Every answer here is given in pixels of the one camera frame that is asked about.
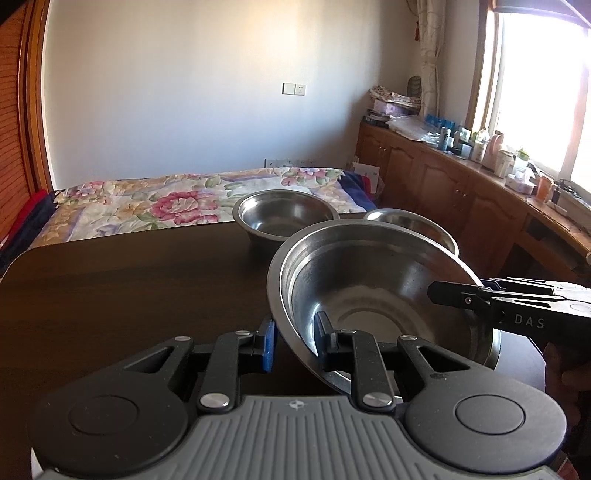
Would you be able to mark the brown woven fan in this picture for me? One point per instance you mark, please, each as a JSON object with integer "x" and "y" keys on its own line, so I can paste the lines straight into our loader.
{"x": 414, "y": 87}

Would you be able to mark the pink bottle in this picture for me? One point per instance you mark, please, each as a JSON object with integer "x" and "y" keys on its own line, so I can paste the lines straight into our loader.
{"x": 495, "y": 145}

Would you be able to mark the green cap bottle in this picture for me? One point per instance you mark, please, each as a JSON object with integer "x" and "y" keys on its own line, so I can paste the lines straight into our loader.
{"x": 521, "y": 161}

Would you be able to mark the white jar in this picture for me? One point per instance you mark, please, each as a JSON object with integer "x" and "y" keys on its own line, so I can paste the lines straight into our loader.
{"x": 504, "y": 164}

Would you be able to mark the wooden slatted headboard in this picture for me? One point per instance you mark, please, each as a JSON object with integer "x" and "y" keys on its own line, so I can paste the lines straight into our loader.
{"x": 18, "y": 115}

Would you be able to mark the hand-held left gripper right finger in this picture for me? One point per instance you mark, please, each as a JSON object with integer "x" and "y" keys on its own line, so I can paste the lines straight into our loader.
{"x": 322, "y": 337}

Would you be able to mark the person's right hand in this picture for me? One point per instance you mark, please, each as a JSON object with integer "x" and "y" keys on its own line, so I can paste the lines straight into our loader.
{"x": 565, "y": 374}

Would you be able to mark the white wall power strip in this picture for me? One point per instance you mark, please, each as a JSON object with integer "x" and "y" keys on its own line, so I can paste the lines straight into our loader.
{"x": 291, "y": 162}

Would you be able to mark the white paper bag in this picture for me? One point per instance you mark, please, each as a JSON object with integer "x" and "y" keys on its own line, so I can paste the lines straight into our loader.
{"x": 367, "y": 173}

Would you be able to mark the wooden cabinet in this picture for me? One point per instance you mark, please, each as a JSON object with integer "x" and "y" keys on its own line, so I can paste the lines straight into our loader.
{"x": 438, "y": 184}

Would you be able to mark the purple box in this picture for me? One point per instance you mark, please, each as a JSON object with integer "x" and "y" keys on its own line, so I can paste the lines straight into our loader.
{"x": 395, "y": 109}

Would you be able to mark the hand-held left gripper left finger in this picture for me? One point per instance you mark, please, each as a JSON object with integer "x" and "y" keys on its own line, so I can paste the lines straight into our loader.
{"x": 267, "y": 344}

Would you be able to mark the row of small blue bottles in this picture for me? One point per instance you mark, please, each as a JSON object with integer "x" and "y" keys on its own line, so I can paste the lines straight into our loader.
{"x": 438, "y": 122}

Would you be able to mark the medium steel bowl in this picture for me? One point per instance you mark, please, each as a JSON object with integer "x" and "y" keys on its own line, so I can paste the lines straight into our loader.
{"x": 286, "y": 217}

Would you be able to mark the navy and red cloth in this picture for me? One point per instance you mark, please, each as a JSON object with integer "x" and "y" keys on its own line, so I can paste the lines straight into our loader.
{"x": 358, "y": 191}

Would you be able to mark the white bottle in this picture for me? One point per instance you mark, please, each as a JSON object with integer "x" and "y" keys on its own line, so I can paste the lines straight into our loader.
{"x": 480, "y": 147}

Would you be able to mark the large steel bowl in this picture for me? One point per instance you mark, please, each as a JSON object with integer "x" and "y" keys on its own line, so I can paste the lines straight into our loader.
{"x": 360, "y": 277}

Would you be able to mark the tissue box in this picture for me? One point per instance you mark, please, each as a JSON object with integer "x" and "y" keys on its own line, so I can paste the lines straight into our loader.
{"x": 521, "y": 180}

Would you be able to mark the orange bottle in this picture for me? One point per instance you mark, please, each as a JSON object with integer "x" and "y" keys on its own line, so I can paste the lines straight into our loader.
{"x": 545, "y": 189}

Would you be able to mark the small steel bowl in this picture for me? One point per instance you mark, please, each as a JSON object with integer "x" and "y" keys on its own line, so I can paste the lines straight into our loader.
{"x": 415, "y": 221}

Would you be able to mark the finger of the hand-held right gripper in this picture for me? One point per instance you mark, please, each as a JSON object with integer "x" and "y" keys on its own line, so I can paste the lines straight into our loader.
{"x": 517, "y": 282}
{"x": 455, "y": 295}

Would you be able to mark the patterned beige curtain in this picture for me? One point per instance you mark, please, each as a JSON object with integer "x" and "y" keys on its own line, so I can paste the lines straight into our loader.
{"x": 431, "y": 46}

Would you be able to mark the white wall switch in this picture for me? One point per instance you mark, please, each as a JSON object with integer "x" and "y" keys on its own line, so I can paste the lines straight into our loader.
{"x": 294, "y": 89}

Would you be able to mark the wooden framed window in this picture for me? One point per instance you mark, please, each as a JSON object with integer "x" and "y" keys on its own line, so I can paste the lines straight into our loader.
{"x": 540, "y": 92}

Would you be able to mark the dark flat box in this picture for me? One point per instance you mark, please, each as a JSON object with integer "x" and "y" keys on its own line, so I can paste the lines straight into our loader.
{"x": 376, "y": 121}

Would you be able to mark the floral blanket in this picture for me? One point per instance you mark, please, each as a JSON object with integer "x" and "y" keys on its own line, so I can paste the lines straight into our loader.
{"x": 161, "y": 203}

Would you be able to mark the floral cloth bundle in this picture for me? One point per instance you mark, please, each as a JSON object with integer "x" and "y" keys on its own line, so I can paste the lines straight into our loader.
{"x": 395, "y": 94}

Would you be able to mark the grey window blind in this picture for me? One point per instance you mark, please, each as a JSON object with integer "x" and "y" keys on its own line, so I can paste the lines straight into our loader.
{"x": 563, "y": 7}

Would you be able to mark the clear plastic bag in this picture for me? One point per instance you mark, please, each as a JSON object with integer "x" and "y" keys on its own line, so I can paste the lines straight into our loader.
{"x": 413, "y": 129}

